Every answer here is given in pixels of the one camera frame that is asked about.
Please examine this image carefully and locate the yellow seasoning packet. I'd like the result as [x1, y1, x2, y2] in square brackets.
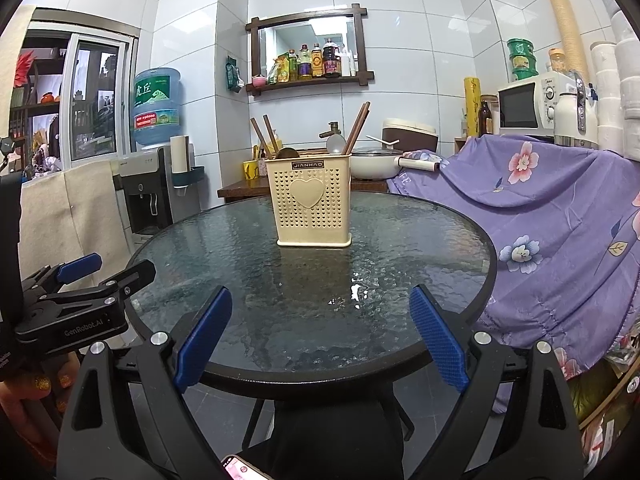
[266, 57, 289, 85]

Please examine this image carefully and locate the red artificial flower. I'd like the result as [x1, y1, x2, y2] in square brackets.
[15, 49, 35, 86]

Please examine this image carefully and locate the bronze faucet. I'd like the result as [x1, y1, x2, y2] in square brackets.
[319, 121, 346, 144]

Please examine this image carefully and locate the brown wooden counter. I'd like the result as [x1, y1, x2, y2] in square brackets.
[217, 180, 389, 204]

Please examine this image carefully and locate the person's left hand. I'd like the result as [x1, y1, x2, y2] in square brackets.
[0, 355, 79, 461]

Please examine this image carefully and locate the white framed sliding window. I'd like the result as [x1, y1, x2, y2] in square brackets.
[22, 7, 141, 164]

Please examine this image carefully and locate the round glass table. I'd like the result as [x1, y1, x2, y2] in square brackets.
[122, 191, 499, 453]

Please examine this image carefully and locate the beige cloth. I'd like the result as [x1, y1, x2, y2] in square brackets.
[17, 162, 134, 282]

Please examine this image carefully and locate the brown white rice cooker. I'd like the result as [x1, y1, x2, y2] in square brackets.
[382, 118, 440, 154]

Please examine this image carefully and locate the yellow wrap roll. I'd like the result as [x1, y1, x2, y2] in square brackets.
[462, 77, 482, 139]

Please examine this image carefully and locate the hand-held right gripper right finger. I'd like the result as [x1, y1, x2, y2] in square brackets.
[409, 284, 585, 480]

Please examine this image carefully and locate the purple floral cloth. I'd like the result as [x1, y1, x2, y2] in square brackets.
[387, 134, 640, 412]

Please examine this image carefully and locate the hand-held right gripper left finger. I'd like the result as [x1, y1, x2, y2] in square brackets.
[56, 286, 234, 480]

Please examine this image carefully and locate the dark brown wooden chopstick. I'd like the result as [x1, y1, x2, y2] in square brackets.
[342, 104, 368, 156]
[350, 101, 372, 154]

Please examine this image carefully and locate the teal plastic holder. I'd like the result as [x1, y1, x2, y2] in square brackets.
[170, 165, 205, 194]

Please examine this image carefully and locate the water dispenser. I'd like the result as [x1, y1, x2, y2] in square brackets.
[118, 146, 201, 235]

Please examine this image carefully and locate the wooden framed mirror shelf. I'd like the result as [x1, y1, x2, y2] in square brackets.
[245, 4, 376, 97]

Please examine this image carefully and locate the blue water jug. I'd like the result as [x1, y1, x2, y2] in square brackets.
[132, 67, 182, 149]

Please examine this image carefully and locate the glass pan lid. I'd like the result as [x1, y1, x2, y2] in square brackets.
[351, 147, 404, 159]

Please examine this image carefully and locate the white cooking pan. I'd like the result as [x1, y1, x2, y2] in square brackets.
[350, 147, 442, 180]

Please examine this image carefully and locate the white microwave oven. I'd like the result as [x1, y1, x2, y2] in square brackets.
[497, 71, 576, 136]

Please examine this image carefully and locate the white electric kettle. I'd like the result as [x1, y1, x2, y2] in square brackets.
[553, 71, 600, 149]

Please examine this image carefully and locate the green hanging packet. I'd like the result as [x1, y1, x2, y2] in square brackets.
[225, 56, 245, 94]

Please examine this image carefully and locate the tall paper cup stack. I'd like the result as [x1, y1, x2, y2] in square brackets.
[540, 0, 591, 74]

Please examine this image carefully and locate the dark soy sauce bottle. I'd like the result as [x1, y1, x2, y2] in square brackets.
[322, 38, 342, 79]

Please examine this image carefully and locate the smartphone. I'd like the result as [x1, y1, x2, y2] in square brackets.
[221, 454, 275, 480]

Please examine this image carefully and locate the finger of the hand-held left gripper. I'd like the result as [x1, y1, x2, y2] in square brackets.
[22, 254, 103, 306]
[22, 259, 157, 326]

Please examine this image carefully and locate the cream plastic utensil holder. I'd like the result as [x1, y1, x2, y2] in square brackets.
[264, 157, 354, 249]

